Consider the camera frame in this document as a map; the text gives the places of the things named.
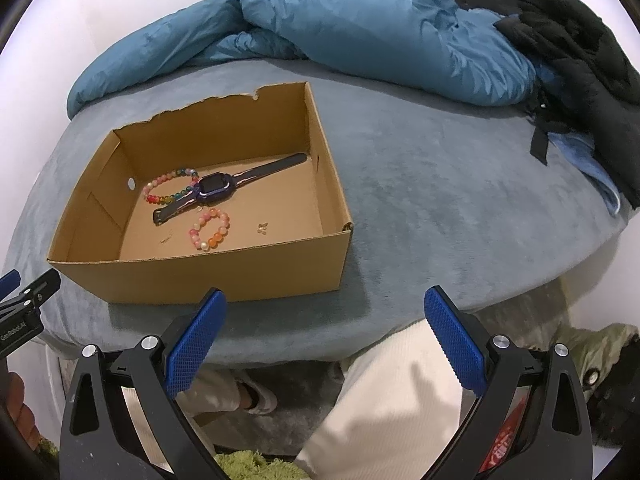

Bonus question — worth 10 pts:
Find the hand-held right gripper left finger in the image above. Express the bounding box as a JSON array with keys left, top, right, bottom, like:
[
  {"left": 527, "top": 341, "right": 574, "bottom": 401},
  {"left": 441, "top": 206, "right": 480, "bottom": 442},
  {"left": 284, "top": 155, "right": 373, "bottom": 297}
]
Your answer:
[{"left": 59, "top": 287, "right": 228, "bottom": 480}]

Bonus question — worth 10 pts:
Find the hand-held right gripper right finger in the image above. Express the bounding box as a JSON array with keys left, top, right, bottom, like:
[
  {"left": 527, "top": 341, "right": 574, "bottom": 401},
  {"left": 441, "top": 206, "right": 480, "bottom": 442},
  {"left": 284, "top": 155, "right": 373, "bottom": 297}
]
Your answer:
[{"left": 424, "top": 285, "right": 596, "bottom": 480}]

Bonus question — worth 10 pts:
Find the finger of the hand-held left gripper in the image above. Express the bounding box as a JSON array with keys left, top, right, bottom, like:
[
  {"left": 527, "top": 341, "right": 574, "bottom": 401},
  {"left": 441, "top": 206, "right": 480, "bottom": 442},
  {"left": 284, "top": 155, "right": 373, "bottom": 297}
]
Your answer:
[
  {"left": 0, "top": 267, "right": 62, "bottom": 322},
  {"left": 0, "top": 269, "right": 22, "bottom": 302}
]

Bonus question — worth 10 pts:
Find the cardboard box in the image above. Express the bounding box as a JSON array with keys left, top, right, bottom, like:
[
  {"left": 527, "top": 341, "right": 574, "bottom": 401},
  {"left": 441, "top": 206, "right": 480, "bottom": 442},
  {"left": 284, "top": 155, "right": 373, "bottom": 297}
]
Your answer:
[{"left": 46, "top": 81, "right": 355, "bottom": 306}]

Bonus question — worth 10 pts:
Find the pink orange bead bracelet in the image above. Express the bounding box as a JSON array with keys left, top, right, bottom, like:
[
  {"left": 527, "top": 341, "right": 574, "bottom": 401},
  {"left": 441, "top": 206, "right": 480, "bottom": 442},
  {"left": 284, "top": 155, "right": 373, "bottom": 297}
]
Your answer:
[{"left": 188, "top": 208, "right": 232, "bottom": 251}]

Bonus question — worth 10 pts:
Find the purple smartwatch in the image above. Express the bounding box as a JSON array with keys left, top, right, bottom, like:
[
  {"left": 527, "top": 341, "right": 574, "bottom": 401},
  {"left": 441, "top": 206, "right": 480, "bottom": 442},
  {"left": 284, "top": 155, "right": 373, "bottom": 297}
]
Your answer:
[{"left": 152, "top": 152, "right": 308, "bottom": 226}]

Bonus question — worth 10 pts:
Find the person's left hand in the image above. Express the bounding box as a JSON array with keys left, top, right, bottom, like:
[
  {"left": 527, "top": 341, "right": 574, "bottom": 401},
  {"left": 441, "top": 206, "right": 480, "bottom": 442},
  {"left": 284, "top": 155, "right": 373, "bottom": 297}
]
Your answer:
[{"left": 7, "top": 372, "right": 41, "bottom": 453}]

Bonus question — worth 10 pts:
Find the person's left leg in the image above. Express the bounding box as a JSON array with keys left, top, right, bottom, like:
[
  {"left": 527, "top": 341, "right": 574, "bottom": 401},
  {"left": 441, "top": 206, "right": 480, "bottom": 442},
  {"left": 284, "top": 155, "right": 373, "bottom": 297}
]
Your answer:
[{"left": 175, "top": 365, "right": 251, "bottom": 418}]

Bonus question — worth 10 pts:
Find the person's leg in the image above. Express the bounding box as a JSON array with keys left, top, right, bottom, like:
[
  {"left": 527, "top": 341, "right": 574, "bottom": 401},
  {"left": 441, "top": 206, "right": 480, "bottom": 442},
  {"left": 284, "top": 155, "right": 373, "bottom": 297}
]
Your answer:
[
  {"left": 175, "top": 365, "right": 251, "bottom": 418},
  {"left": 295, "top": 317, "right": 488, "bottom": 480}
]

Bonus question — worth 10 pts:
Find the white slipper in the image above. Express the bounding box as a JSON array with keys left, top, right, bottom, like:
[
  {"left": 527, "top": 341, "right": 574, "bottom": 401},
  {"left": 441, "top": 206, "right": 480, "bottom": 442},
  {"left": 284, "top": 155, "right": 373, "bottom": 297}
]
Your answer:
[{"left": 235, "top": 377, "right": 278, "bottom": 416}]

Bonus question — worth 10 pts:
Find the person's right leg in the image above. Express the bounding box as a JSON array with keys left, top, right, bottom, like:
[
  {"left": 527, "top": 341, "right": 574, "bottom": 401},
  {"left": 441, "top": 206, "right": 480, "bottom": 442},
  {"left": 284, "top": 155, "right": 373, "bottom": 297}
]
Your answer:
[{"left": 295, "top": 317, "right": 488, "bottom": 480}]

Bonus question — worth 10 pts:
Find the grey bed cover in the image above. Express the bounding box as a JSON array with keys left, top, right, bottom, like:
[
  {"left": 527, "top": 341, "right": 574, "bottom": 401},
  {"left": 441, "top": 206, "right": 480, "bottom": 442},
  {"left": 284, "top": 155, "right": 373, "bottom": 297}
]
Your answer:
[{"left": 2, "top": 57, "right": 631, "bottom": 361}]

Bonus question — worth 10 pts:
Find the green shaggy rug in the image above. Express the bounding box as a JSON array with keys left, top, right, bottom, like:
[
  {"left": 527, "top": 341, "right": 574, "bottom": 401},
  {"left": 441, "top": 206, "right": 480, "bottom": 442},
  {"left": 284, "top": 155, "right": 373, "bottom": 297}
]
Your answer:
[{"left": 215, "top": 450, "right": 313, "bottom": 480}]

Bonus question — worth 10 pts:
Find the light blue towel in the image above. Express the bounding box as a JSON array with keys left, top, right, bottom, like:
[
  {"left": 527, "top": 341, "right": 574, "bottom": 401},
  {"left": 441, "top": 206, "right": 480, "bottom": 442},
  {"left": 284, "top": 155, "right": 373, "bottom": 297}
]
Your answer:
[{"left": 547, "top": 130, "right": 623, "bottom": 217}]

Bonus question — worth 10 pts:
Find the black jacket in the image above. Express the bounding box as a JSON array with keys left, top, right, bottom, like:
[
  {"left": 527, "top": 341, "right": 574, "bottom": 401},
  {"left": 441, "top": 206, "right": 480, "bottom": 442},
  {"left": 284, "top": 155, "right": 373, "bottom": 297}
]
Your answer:
[{"left": 492, "top": 0, "right": 640, "bottom": 211}]

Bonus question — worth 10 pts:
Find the blue duvet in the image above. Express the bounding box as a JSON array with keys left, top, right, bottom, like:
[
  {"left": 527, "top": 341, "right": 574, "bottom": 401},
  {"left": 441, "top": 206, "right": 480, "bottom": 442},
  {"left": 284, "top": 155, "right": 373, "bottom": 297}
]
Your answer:
[{"left": 66, "top": 0, "right": 556, "bottom": 116}]

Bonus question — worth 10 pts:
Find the rainbow bead bracelet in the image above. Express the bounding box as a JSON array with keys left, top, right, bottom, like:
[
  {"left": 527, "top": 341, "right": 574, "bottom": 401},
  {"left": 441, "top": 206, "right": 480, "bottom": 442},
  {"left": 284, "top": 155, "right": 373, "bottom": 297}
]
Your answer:
[{"left": 142, "top": 166, "right": 201, "bottom": 206}]

